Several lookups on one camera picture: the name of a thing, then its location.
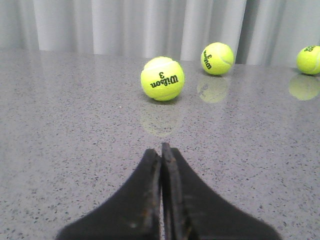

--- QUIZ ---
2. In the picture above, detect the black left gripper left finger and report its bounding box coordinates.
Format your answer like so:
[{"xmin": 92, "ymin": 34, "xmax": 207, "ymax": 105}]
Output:
[{"xmin": 57, "ymin": 149, "xmax": 161, "ymax": 240}]

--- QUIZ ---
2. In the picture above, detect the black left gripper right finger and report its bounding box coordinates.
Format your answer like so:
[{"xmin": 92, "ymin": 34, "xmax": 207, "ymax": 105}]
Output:
[{"xmin": 161, "ymin": 143, "xmax": 281, "ymax": 240}]

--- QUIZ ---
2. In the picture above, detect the yellow tennis ball far left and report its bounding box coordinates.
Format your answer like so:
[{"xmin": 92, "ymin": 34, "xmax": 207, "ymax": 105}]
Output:
[{"xmin": 140, "ymin": 56, "xmax": 185, "ymax": 102}]

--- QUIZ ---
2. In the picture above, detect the yellow tennis ball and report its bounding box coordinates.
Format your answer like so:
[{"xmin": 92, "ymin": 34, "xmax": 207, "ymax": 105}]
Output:
[
  {"xmin": 296, "ymin": 45, "xmax": 320, "ymax": 75},
  {"xmin": 140, "ymin": 56, "xmax": 185, "ymax": 102},
  {"xmin": 200, "ymin": 42, "xmax": 234, "ymax": 76}
]

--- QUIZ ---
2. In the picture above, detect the yellow tennis ball centre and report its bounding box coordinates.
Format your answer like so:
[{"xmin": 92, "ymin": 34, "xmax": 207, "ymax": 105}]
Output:
[{"xmin": 296, "ymin": 45, "xmax": 320, "ymax": 75}]

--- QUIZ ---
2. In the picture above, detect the grey pleated curtain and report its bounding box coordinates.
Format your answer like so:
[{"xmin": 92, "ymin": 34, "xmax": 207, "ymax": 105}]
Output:
[{"xmin": 0, "ymin": 0, "xmax": 320, "ymax": 66}]

